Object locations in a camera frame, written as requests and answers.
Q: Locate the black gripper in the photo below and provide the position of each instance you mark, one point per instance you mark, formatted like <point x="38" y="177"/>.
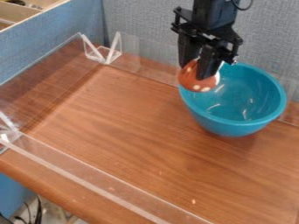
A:
<point x="205" y="29"/>

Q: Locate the red white-stemmed toy mushroom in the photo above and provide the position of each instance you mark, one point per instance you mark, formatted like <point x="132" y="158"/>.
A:
<point x="189" y="81"/>

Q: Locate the blue plastic bowl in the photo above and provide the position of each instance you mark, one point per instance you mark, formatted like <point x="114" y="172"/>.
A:
<point x="242" y="105"/>

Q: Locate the clear acrylic back barrier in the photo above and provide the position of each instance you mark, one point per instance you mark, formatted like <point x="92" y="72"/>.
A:
<point x="140" y="85"/>

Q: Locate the clear acrylic barrier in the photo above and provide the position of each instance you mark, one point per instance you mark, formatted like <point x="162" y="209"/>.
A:
<point x="35" y="92"/>
<point x="141" y="202"/>
<point x="140" y="85"/>

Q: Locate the clear acrylic left barrier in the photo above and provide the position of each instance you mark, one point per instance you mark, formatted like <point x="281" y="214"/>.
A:
<point x="35" y="92"/>

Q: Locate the wooden shelf unit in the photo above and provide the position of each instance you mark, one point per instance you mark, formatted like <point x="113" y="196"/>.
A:
<point x="17" y="11"/>

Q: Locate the clear acrylic front barrier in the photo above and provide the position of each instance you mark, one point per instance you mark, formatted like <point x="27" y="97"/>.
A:
<point x="141" y="202"/>

